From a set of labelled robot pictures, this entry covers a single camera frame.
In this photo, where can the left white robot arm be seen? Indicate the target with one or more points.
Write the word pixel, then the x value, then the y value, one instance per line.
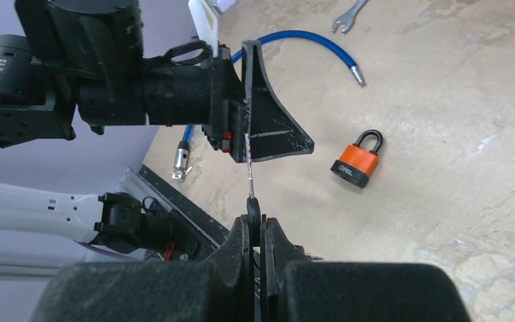
pixel 87 58

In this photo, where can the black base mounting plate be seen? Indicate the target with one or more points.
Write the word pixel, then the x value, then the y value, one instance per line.
pixel 199 226

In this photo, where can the small silver cable lock keys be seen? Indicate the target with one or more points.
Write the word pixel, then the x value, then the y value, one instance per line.
pixel 180 174

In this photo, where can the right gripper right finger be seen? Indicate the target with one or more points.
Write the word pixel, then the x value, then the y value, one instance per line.
pixel 276 252

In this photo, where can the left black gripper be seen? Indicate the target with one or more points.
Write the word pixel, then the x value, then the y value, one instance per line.
pixel 189 86

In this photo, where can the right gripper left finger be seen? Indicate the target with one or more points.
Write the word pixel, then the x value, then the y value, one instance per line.
pixel 235 300

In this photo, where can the black head padlock keys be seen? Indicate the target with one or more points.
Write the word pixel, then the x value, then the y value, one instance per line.
pixel 253 207

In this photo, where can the silver open end wrench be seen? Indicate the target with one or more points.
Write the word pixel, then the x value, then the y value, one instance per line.
pixel 345 22

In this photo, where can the orange black padlock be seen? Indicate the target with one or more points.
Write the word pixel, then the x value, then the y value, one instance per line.
pixel 356 164

